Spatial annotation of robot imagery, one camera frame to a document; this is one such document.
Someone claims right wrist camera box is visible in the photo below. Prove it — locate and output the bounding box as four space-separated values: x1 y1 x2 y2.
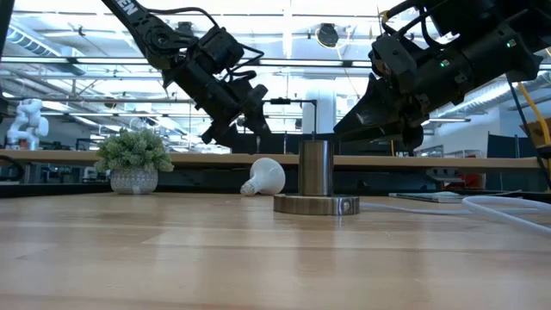
368 33 418 83

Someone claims dark blue partition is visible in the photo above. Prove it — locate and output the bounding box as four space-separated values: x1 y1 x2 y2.
486 133 548 193

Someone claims metal lamp socket base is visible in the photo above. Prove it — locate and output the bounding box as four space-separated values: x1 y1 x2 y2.
273 139 361 216

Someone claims black round ceiling fixture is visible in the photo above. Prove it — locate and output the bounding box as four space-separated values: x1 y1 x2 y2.
316 22 341 48

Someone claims black cable loop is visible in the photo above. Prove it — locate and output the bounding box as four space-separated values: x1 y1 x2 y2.
0 154 26 183

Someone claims black hanging cable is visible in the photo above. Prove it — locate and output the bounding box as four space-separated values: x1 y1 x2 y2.
506 76 551 189

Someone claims light wooden desk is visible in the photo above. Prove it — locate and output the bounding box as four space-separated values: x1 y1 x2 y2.
0 149 551 170

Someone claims thin black stand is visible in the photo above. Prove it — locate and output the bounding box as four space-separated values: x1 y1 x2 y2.
263 97 319 141

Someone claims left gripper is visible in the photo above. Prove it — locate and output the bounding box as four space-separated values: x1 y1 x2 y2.
171 59 273 150

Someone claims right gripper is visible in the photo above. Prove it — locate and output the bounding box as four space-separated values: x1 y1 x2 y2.
333 53 477 152

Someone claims thick yellow hanging cable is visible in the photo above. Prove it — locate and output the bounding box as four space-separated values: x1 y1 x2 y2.
516 81 551 147

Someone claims white lamp power cable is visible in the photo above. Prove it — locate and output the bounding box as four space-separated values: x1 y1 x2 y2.
359 195 551 237

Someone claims green succulent in grey pot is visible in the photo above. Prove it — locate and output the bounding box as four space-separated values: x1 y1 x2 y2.
94 127 176 195

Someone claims white flood lightbulb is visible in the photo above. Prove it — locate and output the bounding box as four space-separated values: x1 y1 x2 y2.
239 157 287 197

